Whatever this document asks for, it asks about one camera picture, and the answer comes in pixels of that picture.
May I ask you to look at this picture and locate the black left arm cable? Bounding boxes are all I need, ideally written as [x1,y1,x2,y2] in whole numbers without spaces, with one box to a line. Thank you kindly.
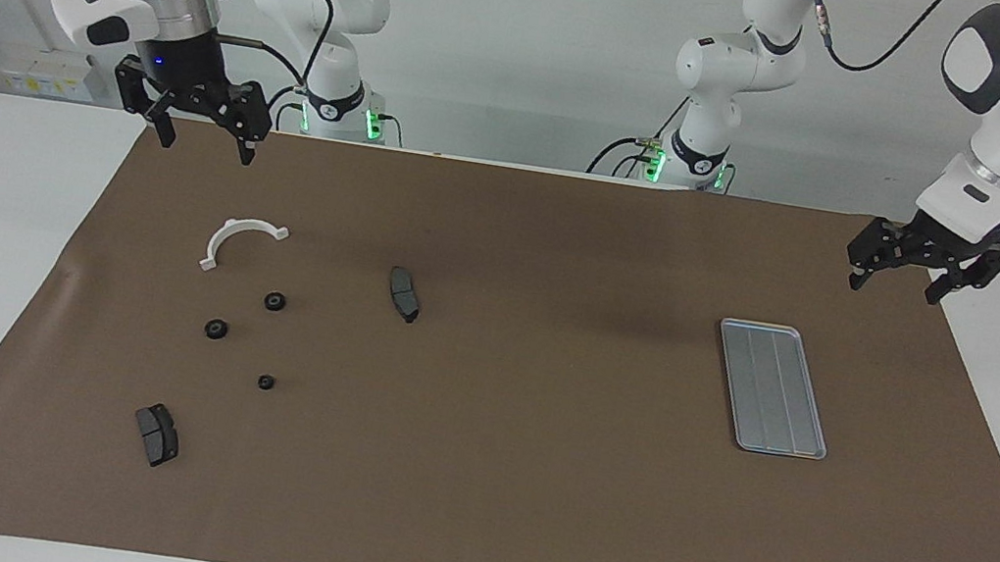
[785,0,1000,213]

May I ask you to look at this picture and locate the black left arm base cables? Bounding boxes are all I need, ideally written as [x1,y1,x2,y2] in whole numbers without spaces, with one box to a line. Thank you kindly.
[586,87,691,187]

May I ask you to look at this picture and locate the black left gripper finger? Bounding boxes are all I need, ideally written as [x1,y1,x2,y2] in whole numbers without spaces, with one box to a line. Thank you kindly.
[843,215,921,298]
[925,235,1000,315]

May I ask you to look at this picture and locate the long dark grey brake pad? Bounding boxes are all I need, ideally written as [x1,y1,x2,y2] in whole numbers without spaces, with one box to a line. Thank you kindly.
[382,265,427,327]

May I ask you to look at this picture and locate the black right arm base cables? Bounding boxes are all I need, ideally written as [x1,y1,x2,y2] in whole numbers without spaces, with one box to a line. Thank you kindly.
[271,82,409,150]

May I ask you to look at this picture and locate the black arm base cables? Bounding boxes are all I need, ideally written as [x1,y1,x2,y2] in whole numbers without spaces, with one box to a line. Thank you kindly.
[271,82,409,150]
[586,87,691,187]

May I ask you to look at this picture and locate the short dark grey brake pad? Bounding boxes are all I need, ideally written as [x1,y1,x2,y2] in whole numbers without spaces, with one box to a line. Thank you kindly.
[127,400,185,472]

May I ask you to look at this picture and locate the white curved plastic bracket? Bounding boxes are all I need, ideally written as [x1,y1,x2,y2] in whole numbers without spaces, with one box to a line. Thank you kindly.
[197,213,292,283]

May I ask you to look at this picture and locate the white wall socket box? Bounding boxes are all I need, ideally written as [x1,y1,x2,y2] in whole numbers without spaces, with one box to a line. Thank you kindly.
[0,41,113,107]

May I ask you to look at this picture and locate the silver metal tray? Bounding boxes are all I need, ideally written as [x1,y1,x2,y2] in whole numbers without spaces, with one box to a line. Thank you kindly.
[702,316,845,463]

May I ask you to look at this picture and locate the brown paper table mat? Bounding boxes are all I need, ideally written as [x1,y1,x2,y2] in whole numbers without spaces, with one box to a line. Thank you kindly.
[0,85,1000,562]

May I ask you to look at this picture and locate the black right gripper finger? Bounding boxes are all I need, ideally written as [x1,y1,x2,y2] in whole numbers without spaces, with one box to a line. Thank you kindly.
[107,56,188,151]
[201,79,277,170]

